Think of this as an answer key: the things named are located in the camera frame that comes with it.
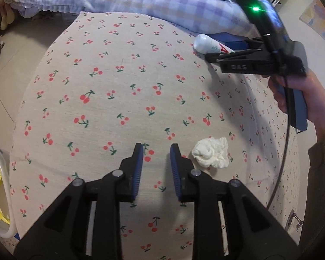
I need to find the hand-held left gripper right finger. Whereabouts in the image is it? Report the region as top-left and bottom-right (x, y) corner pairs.
(170, 143), (301, 260)

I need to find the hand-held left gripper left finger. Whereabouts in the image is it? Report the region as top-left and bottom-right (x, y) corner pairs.
(13, 143), (145, 260)

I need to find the small white red-label bottle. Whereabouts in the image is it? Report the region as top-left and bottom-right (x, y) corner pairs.
(193, 34), (237, 55)

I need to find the white tissue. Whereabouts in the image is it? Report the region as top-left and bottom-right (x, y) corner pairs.
(191, 137), (231, 169)

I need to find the white plastic basket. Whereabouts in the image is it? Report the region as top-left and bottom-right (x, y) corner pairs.
(0, 138), (18, 239)

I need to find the person's right forearm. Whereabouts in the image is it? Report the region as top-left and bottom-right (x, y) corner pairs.
(299, 122), (325, 252)

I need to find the person's right hand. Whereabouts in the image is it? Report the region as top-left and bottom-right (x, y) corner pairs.
(268, 70), (325, 135)

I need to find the purple bed sheet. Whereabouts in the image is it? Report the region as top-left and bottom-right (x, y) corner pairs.
(198, 31), (250, 50)

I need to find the cherry print tablecloth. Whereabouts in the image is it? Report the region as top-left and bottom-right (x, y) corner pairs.
(9, 11), (305, 260)

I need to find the yellow plush toy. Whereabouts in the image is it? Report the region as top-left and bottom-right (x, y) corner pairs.
(0, 5), (15, 30)

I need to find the colourful wall poster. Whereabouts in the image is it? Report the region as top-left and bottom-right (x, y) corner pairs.
(299, 0), (325, 49)

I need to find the black cable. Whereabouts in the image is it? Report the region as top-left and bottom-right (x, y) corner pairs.
(265, 74), (293, 212)

